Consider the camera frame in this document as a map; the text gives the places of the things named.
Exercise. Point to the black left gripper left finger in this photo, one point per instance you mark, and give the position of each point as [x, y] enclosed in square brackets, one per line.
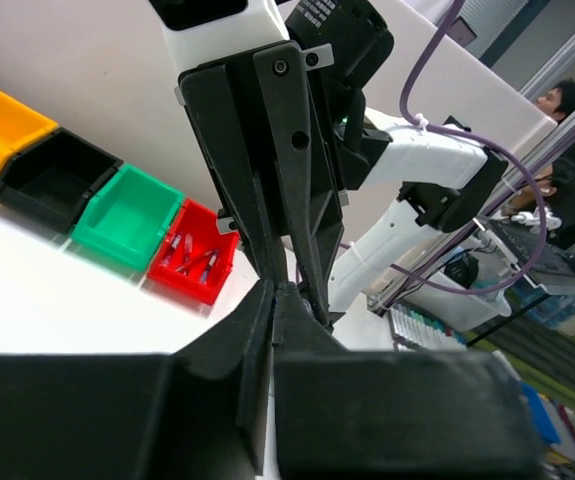
[117, 410]

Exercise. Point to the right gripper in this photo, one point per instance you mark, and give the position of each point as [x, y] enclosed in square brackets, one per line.
[345, 43]

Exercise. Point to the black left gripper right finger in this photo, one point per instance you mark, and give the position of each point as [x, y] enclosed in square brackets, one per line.
[343, 414]

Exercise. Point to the red gel pen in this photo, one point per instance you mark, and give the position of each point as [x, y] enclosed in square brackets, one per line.
[184, 267]

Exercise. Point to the blue capped pen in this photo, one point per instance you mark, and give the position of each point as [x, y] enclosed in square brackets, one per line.
[208, 267]

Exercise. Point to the dark red capped pen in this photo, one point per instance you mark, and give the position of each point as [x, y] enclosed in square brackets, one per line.
[171, 249]

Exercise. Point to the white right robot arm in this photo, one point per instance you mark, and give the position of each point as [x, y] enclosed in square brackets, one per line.
[428, 180]

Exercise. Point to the red bin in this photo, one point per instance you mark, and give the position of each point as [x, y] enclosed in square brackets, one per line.
[201, 223]

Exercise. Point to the green bin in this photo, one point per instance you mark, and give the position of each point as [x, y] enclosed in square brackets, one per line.
[128, 218]

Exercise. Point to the black bin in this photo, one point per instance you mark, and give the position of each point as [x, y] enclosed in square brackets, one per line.
[52, 181]

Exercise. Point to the person in background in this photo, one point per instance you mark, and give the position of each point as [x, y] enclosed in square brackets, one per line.
[559, 102]

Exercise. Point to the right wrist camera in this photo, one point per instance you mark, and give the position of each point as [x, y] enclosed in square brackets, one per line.
[200, 32]

